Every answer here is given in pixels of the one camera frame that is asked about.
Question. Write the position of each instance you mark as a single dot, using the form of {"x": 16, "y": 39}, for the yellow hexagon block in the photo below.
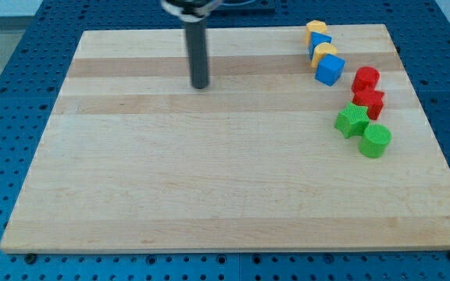
{"x": 314, "y": 26}

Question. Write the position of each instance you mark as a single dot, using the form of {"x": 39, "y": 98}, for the green star block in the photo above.
{"x": 352, "y": 120}

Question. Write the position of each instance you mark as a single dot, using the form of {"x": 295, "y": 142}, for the blue cube block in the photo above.
{"x": 329, "y": 69}

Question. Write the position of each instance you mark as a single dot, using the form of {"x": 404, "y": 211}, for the yellow cylinder block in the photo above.
{"x": 320, "y": 51}

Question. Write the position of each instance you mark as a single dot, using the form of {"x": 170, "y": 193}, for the robot arm flange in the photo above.
{"x": 190, "y": 11}

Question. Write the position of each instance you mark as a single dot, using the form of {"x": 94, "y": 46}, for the green cylinder block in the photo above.
{"x": 375, "y": 140}

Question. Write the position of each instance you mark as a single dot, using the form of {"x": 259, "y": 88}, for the blue block upper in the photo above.
{"x": 316, "y": 39}

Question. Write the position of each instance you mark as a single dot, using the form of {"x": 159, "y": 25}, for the red star block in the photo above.
{"x": 372, "y": 99}

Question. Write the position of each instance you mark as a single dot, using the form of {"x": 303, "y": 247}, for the dark grey cylindrical pointer rod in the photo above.
{"x": 195, "y": 35}

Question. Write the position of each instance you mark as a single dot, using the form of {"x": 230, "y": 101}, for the red cylinder block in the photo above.
{"x": 365, "y": 76}

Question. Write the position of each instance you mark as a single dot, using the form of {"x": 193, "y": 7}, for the light wooden board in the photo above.
{"x": 133, "y": 159}

